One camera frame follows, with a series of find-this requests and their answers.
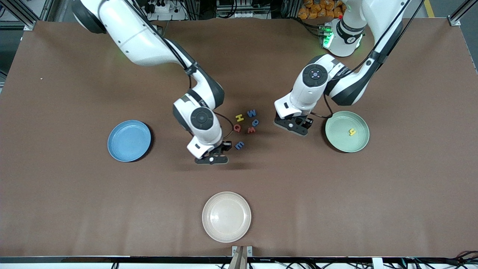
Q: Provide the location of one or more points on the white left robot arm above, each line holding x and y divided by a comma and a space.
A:
310, 93

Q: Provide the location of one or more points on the bag of orange items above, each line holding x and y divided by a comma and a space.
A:
317, 9

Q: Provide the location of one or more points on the red lowercase letter w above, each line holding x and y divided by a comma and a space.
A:
251, 130

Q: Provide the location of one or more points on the red letter Q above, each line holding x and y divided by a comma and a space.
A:
235, 128

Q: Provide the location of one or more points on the white power strip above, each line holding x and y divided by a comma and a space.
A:
164, 9

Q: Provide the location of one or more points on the beige plate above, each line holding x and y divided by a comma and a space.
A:
226, 216

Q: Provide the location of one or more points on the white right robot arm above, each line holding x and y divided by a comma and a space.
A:
142, 41

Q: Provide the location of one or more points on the aluminium frame post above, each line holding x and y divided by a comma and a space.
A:
463, 11
194, 9
28, 25
289, 9

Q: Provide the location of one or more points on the green plate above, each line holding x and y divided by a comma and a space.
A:
341, 142

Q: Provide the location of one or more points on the small metal bracket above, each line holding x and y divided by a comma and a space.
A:
234, 250

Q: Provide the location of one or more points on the blue lowercase letter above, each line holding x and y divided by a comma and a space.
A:
256, 122

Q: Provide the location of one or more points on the blue plate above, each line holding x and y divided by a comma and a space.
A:
129, 141

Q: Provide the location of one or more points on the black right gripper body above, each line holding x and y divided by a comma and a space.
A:
223, 147

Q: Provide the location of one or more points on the blue letter E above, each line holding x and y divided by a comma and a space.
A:
239, 145

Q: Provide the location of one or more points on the wooden stick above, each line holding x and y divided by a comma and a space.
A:
239, 261

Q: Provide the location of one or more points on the blue letter W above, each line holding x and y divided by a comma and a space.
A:
251, 113

